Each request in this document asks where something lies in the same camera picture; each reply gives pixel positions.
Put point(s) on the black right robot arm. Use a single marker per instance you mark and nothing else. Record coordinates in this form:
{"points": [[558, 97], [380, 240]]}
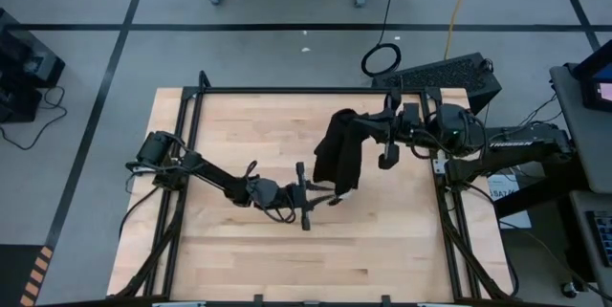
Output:
{"points": [[516, 144]]}

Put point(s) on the black monitor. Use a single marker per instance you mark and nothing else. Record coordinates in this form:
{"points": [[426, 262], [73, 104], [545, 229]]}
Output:
{"points": [[597, 87]]}

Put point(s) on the black caster wheel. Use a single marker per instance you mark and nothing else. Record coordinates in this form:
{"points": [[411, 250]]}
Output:
{"points": [[569, 290]]}

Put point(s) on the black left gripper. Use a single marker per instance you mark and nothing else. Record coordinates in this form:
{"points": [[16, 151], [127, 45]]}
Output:
{"points": [[303, 197]]}

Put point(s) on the black keyboard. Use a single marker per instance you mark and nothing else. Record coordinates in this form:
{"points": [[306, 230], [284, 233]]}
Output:
{"points": [[603, 237]]}

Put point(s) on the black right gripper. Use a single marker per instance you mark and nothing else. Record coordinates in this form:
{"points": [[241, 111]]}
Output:
{"points": [[394, 127]]}

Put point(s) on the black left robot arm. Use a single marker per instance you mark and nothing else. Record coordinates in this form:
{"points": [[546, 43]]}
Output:
{"points": [[210, 173]]}

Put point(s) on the black equipment box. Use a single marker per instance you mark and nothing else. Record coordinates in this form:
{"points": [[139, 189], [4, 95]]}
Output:
{"points": [[24, 58]]}

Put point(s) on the black perforated computer tower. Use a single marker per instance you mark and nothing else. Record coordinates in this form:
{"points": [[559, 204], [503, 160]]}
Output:
{"points": [[444, 75]]}

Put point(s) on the black table base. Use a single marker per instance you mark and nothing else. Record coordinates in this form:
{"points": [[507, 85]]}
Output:
{"points": [[554, 192]]}

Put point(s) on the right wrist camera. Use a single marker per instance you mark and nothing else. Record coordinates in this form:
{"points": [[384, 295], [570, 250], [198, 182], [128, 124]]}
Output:
{"points": [[411, 116]]}

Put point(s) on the grey side table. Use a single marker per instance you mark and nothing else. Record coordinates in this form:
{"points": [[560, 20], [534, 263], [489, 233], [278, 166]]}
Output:
{"points": [[588, 144]]}

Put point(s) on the black aluminium rig frame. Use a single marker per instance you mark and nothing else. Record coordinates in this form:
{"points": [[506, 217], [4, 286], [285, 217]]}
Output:
{"points": [[311, 90]]}

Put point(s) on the black towel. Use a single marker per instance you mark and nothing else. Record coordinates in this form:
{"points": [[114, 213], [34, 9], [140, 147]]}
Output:
{"points": [[339, 154]]}

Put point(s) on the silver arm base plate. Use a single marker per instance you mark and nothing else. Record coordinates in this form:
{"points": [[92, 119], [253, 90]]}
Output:
{"points": [[440, 167]]}

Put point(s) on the low grey table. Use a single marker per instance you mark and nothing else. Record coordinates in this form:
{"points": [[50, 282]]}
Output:
{"points": [[581, 230]]}

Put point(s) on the white paper sheet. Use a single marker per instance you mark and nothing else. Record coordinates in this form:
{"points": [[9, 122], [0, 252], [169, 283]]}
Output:
{"points": [[502, 187]]}

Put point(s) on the black orange hazard mat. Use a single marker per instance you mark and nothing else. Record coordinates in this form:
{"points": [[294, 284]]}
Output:
{"points": [[14, 273]]}

